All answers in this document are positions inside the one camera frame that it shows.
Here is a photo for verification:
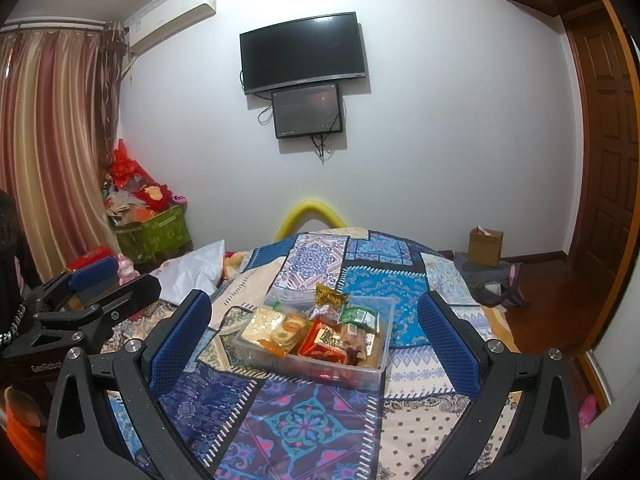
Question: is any patchwork printed blanket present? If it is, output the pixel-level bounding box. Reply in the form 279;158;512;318
107;227;521;480

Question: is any beige cracker stick packet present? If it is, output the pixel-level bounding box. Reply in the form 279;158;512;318
345;325;382;362

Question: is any white air conditioner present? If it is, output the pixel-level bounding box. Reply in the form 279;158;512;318
122;0;219;56

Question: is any orange floss cake packet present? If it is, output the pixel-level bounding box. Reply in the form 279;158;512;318
259;337;290;359

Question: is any dark cloth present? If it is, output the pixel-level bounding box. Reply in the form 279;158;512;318
452;250;532;309

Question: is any small black monitor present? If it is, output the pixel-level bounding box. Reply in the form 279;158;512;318
271;83;344;140

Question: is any person's left hand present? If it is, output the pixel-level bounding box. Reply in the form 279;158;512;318
4;387;49;429

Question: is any red snack packet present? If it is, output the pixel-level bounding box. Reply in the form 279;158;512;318
300;320;352;362

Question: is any pink slipper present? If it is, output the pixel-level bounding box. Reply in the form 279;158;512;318
577;394;600;429

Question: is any red plush toy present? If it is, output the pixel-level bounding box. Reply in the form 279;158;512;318
137;185;174;211

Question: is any bread cube packet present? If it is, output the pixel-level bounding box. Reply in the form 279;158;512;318
242;307;286;347

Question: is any green storage box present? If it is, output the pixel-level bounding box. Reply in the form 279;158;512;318
112;205;194;264

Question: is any clear plastic container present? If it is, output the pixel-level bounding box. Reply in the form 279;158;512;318
234;292;396;392

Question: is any red box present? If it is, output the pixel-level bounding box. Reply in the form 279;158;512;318
65;245;114;272

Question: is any cardboard box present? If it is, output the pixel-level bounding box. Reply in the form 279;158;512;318
468;226;505;267

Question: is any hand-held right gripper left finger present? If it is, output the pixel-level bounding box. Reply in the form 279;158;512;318
45;290;219;480

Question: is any black flat television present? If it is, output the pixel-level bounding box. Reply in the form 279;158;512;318
239;11;369;96

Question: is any pink toy figure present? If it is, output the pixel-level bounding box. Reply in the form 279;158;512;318
115;254;142;282

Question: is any braided cable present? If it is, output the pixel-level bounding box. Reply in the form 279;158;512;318
0;304;27;347

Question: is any green snack packet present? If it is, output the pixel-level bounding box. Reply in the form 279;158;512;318
337;306;379;334

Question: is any white plastic bag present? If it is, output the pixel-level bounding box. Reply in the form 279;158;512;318
150;240;227;307

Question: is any striped red beige curtain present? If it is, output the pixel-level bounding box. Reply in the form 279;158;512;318
0;19;127;288

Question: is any yellow foam noodle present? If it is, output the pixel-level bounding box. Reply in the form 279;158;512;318
274;199;347;241

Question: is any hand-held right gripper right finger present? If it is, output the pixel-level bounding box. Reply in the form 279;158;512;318
417;290;585;480

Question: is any yellow fried snack packet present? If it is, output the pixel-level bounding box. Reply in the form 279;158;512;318
314;282;349;319

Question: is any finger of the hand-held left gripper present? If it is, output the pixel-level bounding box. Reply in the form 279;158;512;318
27;255;119;313
32;274;163;342

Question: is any brown wooden door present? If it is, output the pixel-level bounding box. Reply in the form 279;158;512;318
562;2;640;302

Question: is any orange plush toy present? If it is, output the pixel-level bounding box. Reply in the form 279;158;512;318
224;252;247;279

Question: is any black monitor cable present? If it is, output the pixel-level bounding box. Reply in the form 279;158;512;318
309;132;334;164

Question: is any red gift bag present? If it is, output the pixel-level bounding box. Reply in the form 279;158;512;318
107;140;147;192

